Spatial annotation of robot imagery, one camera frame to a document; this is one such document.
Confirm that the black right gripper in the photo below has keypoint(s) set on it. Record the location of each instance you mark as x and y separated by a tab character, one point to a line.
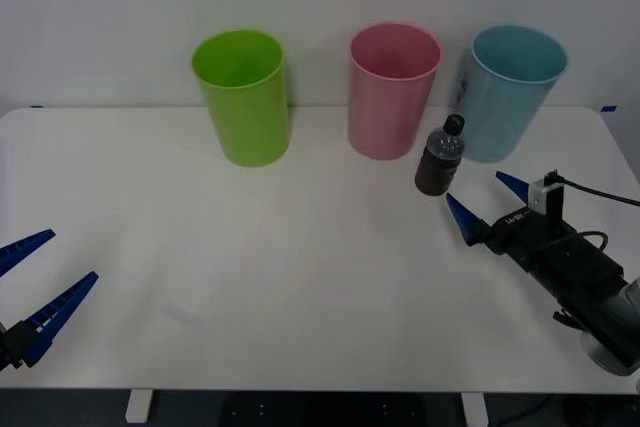
555	252

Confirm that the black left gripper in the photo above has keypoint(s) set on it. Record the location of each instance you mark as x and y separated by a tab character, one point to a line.
3	347

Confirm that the dark bottle with black cap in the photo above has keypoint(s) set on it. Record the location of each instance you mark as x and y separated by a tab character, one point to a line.
439	167

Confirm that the pale blue plastic bin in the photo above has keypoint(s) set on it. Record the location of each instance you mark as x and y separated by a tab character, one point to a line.
505	112

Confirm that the pink plastic bin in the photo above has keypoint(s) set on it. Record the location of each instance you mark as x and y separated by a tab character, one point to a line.
382	112

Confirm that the white table leg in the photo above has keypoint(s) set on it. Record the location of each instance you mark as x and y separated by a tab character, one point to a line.
474	409
137	407

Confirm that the green plastic bin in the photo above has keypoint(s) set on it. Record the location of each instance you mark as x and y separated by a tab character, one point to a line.
250	112

